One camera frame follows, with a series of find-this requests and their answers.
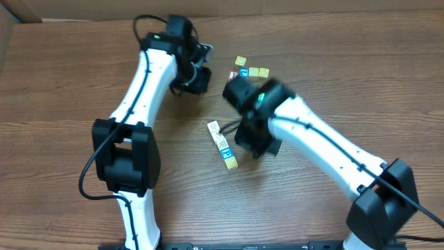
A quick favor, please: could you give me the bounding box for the white block green side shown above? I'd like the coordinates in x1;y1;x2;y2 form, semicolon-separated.
207;121;220;133

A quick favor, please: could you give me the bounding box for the lone yellow block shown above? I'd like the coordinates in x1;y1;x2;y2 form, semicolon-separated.
224;156;239;170

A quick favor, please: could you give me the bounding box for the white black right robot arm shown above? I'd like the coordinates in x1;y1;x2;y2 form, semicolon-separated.
223;77;418;249

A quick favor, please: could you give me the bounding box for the white letter W block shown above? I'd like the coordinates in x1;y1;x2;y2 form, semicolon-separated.
216;138;229;151

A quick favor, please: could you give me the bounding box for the blue letter P block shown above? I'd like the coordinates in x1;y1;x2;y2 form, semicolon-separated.
220;147;233;160

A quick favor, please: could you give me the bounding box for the yellow block middle row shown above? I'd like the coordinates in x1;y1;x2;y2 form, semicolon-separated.
248;67;259;81

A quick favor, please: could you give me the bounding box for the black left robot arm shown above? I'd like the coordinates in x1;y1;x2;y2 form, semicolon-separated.
78;15;213;249

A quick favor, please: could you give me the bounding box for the yellow block far top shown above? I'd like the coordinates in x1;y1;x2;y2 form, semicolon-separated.
234;56;247;69

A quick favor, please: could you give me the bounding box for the red letter I block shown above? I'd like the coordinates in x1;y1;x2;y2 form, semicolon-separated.
228;71;239;81

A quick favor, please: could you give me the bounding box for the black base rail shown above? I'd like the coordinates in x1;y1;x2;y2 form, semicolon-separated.
98;239;409;250

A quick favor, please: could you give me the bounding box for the yellow block row end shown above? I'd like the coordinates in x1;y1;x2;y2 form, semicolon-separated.
258;67;270;81

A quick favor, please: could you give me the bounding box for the white block red side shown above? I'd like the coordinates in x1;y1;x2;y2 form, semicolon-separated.
211;131;225;143

